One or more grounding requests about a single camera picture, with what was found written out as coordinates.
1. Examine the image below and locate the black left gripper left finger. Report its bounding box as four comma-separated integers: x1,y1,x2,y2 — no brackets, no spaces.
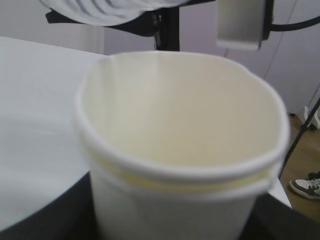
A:
0,173,99,240

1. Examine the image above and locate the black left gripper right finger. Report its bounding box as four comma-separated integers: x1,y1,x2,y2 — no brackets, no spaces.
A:
240,193,320,240

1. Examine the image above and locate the white paper cup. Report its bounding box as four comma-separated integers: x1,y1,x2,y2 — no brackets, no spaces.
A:
73,51,290,240

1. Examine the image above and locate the white ribbed robot arm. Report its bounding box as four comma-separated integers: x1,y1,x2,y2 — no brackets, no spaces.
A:
0,0,320,240

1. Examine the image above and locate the grey white sneaker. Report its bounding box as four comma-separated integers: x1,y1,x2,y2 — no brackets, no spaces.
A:
288,172,320,200

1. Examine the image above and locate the black tripod leg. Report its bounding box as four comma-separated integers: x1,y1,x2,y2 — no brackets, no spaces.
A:
278,99,320,179

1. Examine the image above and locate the black cable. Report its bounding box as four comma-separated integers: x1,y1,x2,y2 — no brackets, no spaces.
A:
269,17,320,32

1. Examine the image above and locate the silver camera box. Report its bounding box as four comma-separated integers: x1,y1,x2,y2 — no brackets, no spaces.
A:
215,0,274,51

